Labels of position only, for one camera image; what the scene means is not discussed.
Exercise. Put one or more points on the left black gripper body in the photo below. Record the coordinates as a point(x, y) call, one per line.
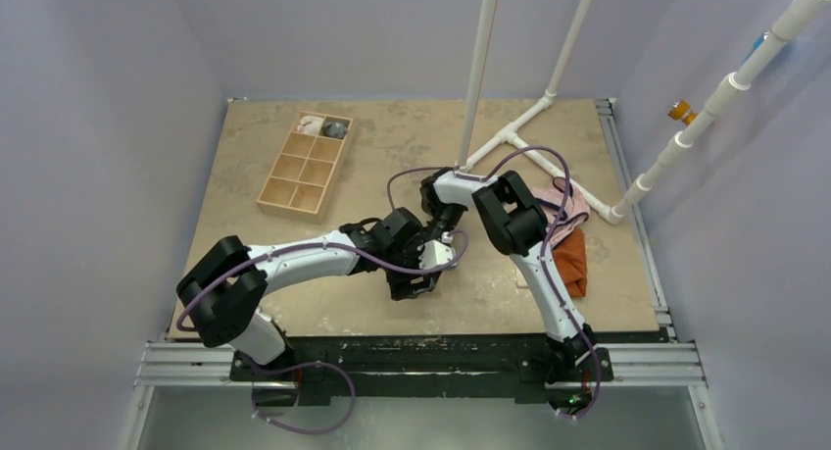
point(400, 282)

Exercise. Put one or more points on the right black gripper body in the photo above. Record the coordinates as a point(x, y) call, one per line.
point(435, 220)

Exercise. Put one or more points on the pink underwear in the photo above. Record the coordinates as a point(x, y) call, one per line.
point(564, 206)

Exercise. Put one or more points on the wooden compartment tray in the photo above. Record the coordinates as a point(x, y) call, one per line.
point(302, 178)

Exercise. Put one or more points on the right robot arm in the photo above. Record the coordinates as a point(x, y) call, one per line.
point(517, 227)

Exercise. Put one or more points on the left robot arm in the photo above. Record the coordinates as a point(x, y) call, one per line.
point(221, 294)

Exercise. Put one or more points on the orange white underwear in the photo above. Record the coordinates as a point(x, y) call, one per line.
point(570, 256)

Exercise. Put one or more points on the rolled grey underwear in tray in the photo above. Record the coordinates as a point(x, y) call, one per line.
point(334, 129)

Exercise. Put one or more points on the rolled white underwear in tray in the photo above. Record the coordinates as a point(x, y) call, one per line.
point(310, 124)

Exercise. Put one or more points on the orange valve fitting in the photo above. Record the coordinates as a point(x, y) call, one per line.
point(681, 111)

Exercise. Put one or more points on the blue clip on pipe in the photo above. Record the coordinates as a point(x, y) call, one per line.
point(757, 43)

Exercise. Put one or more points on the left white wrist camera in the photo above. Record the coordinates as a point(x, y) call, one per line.
point(437, 253)

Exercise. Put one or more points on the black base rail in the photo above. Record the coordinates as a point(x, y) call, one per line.
point(520, 367)

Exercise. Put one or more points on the white PVC pipe on wall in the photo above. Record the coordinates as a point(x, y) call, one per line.
point(796, 17)

